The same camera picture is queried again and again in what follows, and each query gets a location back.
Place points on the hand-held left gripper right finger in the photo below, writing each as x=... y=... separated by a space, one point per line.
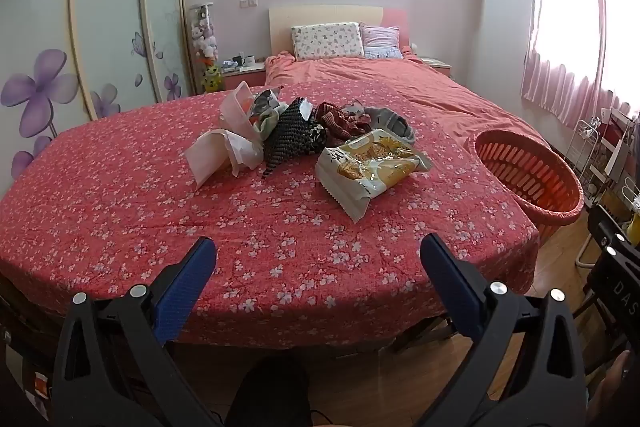
x=450 y=277

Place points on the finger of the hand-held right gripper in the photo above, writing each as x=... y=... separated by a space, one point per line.
x=602 y=223

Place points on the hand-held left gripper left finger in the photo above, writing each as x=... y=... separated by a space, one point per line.
x=185 y=292

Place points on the orange plastic basket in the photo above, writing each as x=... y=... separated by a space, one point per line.
x=530 y=177

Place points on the yellow snack packet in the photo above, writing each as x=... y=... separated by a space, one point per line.
x=370 y=169

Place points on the black patterned cloth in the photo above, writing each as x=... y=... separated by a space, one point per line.
x=290 y=134

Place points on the red plaid cloth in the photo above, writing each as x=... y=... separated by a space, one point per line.
x=340 y=119

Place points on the person's right hand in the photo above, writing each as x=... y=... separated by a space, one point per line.
x=614 y=379

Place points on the yellow bag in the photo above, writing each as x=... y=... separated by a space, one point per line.
x=634 y=227

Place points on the person's leg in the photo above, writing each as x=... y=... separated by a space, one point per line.
x=270 y=389

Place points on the pink curtain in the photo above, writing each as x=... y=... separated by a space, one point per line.
x=570 y=32

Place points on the bed with red duvet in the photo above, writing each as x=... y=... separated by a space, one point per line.
x=400 y=82

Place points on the pink nightstand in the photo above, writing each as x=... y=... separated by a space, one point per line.
x=245 y=78
x=437 y=67

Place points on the yellow plush toy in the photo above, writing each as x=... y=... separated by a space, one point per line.
x=212 y=78

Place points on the white mug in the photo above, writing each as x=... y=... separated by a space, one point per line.
x=249 y=59

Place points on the pink striped pillow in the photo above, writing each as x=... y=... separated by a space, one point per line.
x=381 y=41

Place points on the white floral pillow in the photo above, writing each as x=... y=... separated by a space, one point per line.
x=327 y=41

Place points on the wardrobe with flower doors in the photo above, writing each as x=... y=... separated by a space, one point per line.
x=100 y=32

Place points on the beige and pink headboard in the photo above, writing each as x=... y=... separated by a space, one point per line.
x=320 y=14

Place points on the white metal tube frame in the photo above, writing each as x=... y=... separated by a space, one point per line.
x=584 y=252

